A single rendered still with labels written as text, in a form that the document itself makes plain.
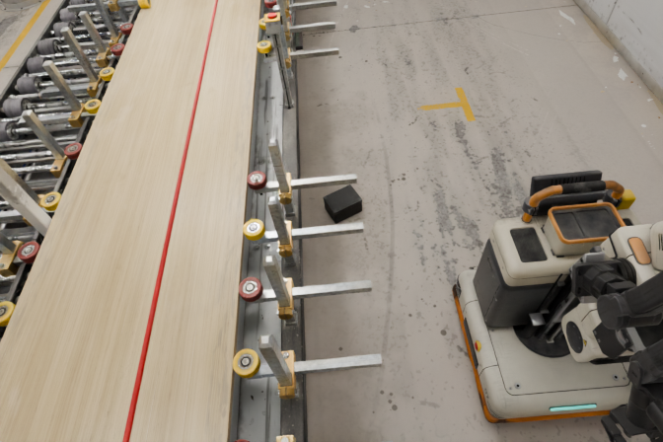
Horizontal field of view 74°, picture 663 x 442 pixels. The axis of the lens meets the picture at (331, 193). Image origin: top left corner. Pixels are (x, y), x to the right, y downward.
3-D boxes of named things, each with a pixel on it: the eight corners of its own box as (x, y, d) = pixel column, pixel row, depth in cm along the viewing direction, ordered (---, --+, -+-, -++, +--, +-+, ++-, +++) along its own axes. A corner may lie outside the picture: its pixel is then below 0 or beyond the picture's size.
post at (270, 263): (297, 319, 166) (274, 253, 129) (297, 328, 164) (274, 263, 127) (288, 320, 167) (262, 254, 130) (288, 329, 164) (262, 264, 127)
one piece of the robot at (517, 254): (465, 289, 221) (501, 183, 156) (573, 279, 219) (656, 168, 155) (483, 356, 199) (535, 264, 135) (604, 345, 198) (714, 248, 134)
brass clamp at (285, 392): (297, 355, 146) (295, 349, 142) (298, 398, 138) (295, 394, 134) (279, 356, 146) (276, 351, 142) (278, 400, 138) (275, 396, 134)
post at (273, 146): (295, 214, 198) (276, 137, 161) (295, 220, 196) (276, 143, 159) (287, 215, 198) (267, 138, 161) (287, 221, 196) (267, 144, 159)
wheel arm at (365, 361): (380, 357, 143) (380, 352, 140) (381, 367, 141) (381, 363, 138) (249, 369, 144) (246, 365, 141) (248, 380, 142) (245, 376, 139)
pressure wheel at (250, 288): (249, 315, 154) (242, 301, 145) (243, 296, 159) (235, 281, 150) (270, 306, 156) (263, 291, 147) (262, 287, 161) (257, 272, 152)
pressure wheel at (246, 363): (248, 391, 138) (239, 380, 129) (236, 370, 143) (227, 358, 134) (269, 375, 141) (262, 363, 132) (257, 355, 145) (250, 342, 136)
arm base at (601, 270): (620, 258, 112) (572, 263, 112) (641, 271, 104) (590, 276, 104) (618, 290, 114) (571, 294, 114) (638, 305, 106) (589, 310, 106)
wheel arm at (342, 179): (356, 179, 188) (355, 172, 185) (357, 184, 186) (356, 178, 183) (256, 188, 189) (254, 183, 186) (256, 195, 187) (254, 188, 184)
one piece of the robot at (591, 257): (567, 268, 121) (584, 253, 111) (585, 266, 121) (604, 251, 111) (580, 304, 116) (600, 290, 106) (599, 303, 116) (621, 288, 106)
